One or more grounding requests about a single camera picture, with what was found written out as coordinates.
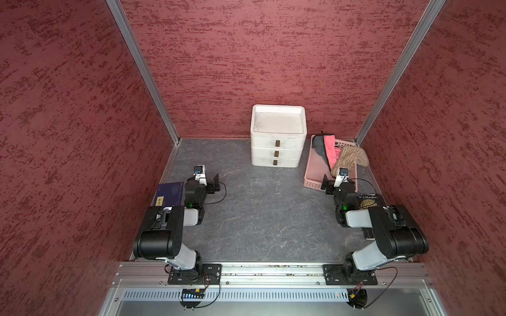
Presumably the black book gold cover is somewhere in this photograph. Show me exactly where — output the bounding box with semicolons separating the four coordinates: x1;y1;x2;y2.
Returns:
356;194;387;240

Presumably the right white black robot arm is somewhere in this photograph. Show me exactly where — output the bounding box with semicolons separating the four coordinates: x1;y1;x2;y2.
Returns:
322;176;429;284

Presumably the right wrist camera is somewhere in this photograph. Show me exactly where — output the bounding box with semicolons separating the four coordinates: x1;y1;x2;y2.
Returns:
334;167;349;188

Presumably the blue book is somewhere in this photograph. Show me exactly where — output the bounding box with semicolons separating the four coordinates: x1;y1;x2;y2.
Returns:
152;182;184;208

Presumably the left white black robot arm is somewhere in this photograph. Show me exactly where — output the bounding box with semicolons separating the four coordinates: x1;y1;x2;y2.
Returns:
133;173;221;282

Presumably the aluminium front rail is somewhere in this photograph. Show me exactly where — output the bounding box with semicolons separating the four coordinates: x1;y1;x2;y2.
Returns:
111;260;434;289

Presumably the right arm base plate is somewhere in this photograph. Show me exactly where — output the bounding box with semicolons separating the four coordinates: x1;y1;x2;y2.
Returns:
322;264;378;287

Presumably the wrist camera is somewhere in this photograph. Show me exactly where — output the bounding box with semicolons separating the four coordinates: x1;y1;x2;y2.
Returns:
194;165;207;186
334;167;349;188

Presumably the pink plastic basket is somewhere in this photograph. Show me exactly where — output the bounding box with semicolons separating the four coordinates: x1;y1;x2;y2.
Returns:
304;135;357;191

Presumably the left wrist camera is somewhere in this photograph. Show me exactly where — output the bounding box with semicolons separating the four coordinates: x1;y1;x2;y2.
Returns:
194;165;207;186

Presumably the white three-drawer storage box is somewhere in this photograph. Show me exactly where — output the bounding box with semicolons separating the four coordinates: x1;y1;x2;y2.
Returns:
250;105;307;168

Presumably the beige striped woven dishcloth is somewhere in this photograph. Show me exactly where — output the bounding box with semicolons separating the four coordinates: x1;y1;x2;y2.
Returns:
331;146;370;178

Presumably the pink grey dishcloth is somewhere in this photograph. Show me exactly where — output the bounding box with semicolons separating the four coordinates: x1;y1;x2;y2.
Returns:
312;134;341;170

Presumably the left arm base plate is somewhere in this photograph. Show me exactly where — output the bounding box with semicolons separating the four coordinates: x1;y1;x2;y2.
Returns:
166;263;222;286

